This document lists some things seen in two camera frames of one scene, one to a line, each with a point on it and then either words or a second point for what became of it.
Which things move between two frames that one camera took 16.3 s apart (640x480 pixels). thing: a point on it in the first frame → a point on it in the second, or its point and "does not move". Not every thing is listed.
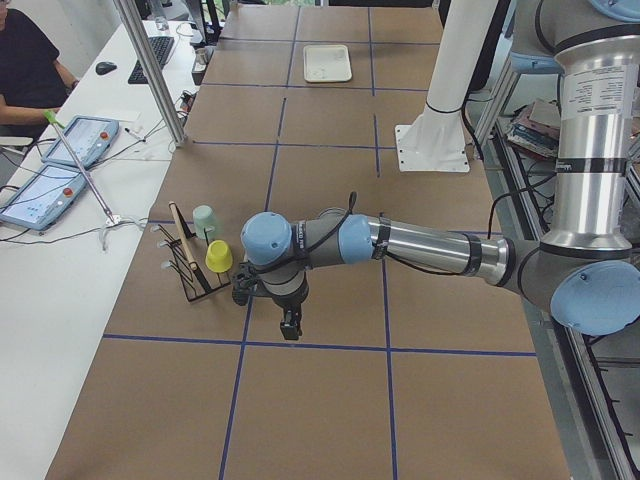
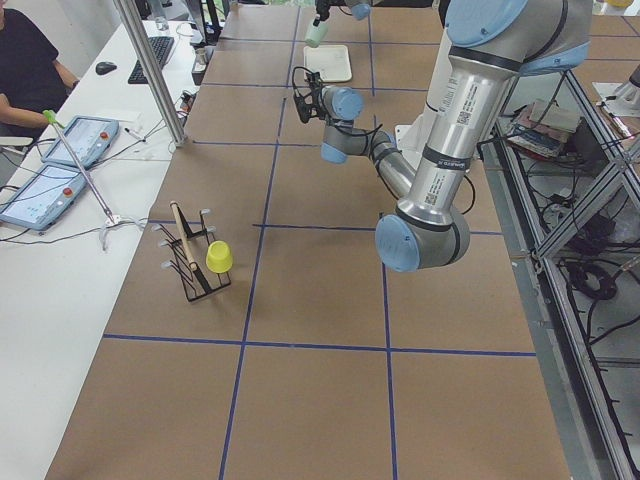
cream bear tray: (326, 63) does not move
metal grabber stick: (111, 218) does not move
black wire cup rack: (189, 258) does not move
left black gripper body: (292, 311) → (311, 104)
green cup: (204, 219) → (315, 34)
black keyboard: (161, 47) does not move
